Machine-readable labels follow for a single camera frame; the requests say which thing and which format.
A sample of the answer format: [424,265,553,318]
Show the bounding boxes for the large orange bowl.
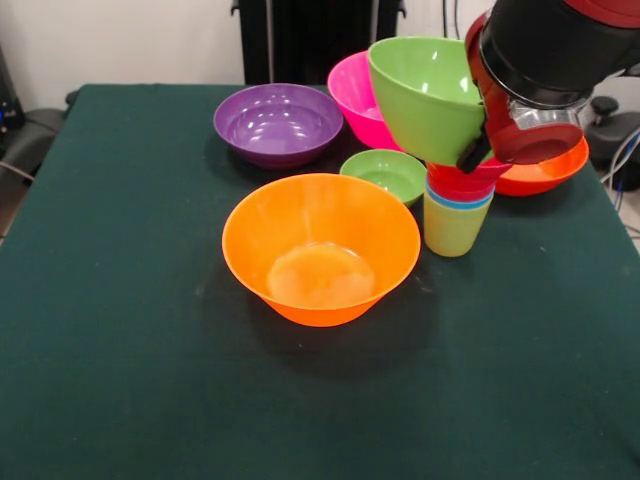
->
[221,173,421,328]

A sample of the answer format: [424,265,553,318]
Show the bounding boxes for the black equipment with knob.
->
[584,95,640,174]

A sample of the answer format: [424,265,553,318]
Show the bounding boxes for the black electronics box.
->
[0,42,26,149]

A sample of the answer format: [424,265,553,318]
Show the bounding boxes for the large green bowl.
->
[368,36,494,168]

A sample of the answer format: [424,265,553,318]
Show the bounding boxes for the yellow cup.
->
[423,195,494,259]

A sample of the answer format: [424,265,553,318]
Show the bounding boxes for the pink bowl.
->
[327,49,406,152]

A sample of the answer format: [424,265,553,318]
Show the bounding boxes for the red cup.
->
[426,178,496,204]

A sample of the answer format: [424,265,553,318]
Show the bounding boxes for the small green bowl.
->
[339,148,428,209]

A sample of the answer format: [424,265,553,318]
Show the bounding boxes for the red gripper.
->
[455,12,585,175]

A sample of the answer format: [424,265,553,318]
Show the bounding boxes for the red-orange bowl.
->
[493,137,590,197]

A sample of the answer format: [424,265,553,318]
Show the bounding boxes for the grey cable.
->
[0,159,36,184]

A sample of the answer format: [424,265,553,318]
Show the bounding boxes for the white cable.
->
[600,127,640,185]

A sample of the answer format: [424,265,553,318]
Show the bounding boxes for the dark green tablecloth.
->
[0,83,640,480]

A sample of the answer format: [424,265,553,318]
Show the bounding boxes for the small red bowl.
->
[426,157,514,191]

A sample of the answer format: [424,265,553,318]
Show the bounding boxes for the purple bowl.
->
[213,83,345,171]

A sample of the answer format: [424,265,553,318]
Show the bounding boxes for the blue cup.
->
[424,188,496,212]

